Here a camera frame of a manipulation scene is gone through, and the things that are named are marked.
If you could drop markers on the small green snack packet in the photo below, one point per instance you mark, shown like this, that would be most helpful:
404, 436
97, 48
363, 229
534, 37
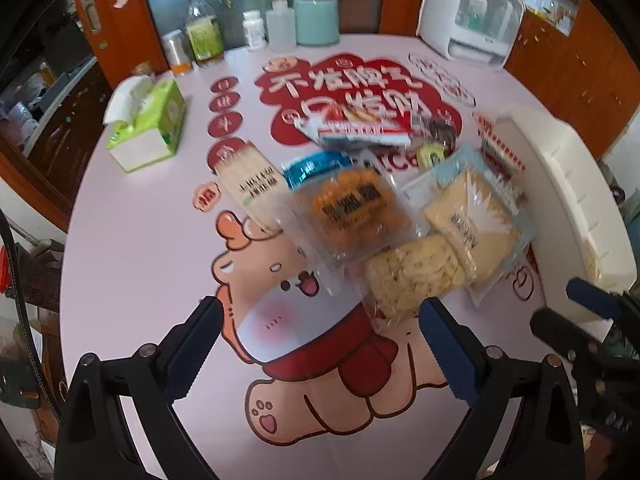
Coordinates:
431, 156

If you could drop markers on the translucent plastic bottle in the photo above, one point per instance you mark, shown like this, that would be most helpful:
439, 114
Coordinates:
280, 27

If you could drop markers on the red and white snack packet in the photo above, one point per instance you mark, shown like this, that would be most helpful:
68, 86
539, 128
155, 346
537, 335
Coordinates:
360, 130

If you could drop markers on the green tissue box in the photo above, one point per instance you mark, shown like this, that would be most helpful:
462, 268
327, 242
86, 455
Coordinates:
150, 130

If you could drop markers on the white pill bottle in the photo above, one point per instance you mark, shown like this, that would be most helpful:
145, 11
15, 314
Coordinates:
254, 32

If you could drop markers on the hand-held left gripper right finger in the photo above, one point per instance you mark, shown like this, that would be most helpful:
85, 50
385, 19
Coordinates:
450, 355

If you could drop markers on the blue foil snack packet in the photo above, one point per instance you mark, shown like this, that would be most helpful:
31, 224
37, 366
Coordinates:
312, 167

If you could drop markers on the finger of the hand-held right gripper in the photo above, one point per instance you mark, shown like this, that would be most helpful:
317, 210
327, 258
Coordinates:
590, 296
560, 330

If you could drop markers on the plastic bottle with green label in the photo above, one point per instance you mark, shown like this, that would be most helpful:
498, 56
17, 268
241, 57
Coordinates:
205, 40

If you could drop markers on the teal canister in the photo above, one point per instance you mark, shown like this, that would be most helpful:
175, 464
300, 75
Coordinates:
316, 20

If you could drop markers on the white plastic basket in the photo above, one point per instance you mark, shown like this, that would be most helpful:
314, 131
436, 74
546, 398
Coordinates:
565, 185

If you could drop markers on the clear packet of orange snacks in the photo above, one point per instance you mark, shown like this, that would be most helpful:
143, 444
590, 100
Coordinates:
350, 210

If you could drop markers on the tall beige biscuit packet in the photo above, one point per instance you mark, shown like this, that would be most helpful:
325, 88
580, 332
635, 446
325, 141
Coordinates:
250, 180

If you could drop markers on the brown wooden door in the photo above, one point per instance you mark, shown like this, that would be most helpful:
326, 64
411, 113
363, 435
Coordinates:
130, 20

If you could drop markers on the clear jar with orange base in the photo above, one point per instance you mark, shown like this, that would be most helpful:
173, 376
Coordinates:
177, 52

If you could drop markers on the white countertop appliance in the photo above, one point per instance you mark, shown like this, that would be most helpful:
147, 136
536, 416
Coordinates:
450, 10

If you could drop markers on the clear packet of pale chips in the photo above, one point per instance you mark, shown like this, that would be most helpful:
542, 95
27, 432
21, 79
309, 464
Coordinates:
415, 272

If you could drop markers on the dark red snack packet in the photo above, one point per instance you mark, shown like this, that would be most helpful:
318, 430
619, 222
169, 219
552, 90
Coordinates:
437, 130

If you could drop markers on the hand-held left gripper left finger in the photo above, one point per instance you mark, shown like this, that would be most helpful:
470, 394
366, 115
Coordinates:
192, 355

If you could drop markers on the brown wooden cabinet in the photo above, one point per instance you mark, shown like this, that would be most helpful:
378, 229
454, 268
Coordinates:
565, 75

